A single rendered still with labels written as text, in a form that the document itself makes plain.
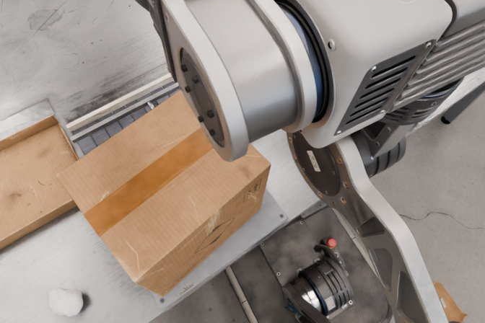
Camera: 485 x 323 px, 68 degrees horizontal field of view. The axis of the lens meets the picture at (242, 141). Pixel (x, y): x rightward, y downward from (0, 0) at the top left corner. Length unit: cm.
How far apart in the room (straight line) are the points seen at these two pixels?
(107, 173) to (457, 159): 190
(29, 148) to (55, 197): 17
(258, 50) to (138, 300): 72
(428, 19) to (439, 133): 199
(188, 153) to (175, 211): 11
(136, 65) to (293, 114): 92
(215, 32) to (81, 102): 89
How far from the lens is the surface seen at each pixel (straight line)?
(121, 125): 100
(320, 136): 35
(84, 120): 100
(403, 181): 204
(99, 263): 94
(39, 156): 109
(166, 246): 61
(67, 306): 91
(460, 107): 221
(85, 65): 123
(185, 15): 29
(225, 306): 171
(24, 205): 105
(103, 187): 66
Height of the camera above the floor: 171
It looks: 62 degrees down
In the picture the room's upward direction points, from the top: 4 degrees clockwise
